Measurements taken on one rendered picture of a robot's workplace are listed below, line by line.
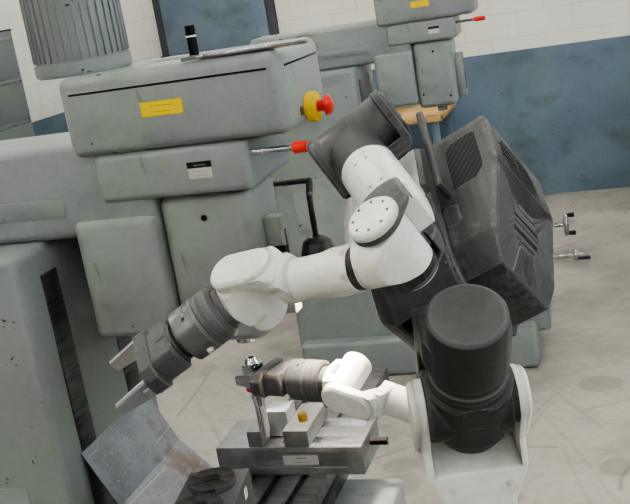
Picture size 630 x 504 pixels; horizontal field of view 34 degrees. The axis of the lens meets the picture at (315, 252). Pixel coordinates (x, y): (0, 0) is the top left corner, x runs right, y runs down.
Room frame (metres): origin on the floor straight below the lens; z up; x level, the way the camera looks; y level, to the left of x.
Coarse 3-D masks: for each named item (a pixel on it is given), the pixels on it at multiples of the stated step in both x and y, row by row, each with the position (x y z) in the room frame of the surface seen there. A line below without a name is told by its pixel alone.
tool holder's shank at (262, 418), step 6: (252, 396) 2.08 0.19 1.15; (258, 402) 2.08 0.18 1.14; (264, 402) 2.08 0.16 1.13; (258, 408) 2.08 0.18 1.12; (264, 408) 2.08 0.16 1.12; (258, 414) 2.08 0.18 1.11; (264, 414) 2.08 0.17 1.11; (258, 420) 2.08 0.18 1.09; (264, 420) 2.08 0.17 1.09; (258, 426) 2.09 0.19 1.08; (264, 426) 2.08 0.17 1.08; (264, 432) 2.08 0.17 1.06; (270, 432) 2.09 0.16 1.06
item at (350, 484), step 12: (348, 480) 2.20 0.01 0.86; (360, 480) 2.19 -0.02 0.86; (372, 480) 2.18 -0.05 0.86; (384, 480) 2.17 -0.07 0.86; (396, 480) 2.16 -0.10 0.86; (348, 492) 2.14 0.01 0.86; (360, 492) 2.13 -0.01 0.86; (372, 492) 2.12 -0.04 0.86; (384, 492) 2.11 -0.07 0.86; (396, 492) 2.11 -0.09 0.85
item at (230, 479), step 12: (216, 468) 1.79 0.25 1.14; (228, 468) 1.78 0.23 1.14; (192, 480) 1.76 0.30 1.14; (204, 480) 1.76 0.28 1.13; (216, 480) 1.77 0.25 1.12; (228, 480) 1.73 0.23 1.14; (240, 480) 1.75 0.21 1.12; (180, 492) 1.75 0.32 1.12; (192, 492) 1.73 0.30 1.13; (204, 492) 1.71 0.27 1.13; (216, 492) 1.71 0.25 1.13; (228, 492) 1.71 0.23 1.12; (240, 492) 1.71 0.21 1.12; (252, 492) 1.79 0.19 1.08
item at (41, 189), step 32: (0, 160) 2.13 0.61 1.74; (32, 160) 2.10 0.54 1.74; (64, 160) 2.08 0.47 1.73; (0, 192) 2.13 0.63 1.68; (32, 192) 2.11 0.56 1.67; (64, 192) 2.08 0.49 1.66; (96, 192) 2.06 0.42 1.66; (0, 224) 2.14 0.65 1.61; (32, 224) 2.11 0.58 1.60; (64, 224) 2.09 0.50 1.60
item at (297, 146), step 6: (294, 144) 1.92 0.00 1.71; (300, 144) 1.91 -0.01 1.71; (252, 150) 1.95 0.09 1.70; (258, 150) 1.94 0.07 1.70; (264, 150) 1.94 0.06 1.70; (270, 150) 1.94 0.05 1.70; (276, 150) 1.93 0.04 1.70; (282, 150) 1.93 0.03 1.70; (288, 150) 1.93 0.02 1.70; (294, 150) 1.91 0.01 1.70; (300, 150) 1.91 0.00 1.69; (306, 150) 1.91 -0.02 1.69
